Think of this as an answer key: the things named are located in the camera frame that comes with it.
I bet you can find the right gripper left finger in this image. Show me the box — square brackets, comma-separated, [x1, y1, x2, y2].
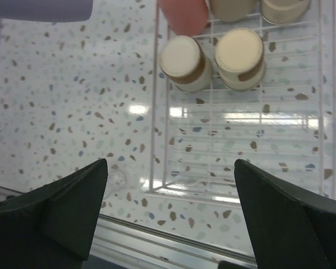
[0, 159, 108, 268]

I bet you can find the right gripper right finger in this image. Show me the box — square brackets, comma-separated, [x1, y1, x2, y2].
[234, 159, 336, 268]

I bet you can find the clear glass cup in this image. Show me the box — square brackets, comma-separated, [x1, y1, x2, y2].
[104, 169, 134, 198]

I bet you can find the white wire dish rack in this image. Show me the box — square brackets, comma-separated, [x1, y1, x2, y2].
[143, 1, 336, 207]

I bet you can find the metal cup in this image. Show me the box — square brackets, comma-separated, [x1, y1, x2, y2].
[158, 35, 213, 93]
[214, 28, 265, 91]
[261, 0, 311, 25]

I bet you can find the metal cup front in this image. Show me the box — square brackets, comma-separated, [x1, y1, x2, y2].
[158, 35, 213, 93]

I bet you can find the purple plastic cup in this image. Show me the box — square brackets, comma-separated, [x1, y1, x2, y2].
[0, 0, 94, 22]

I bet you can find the beige plastic cup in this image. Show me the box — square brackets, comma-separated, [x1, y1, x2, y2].
[209, 0, 258, 22]

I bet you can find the red plastic cup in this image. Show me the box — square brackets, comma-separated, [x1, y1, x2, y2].
[157, 0, 209, 36]

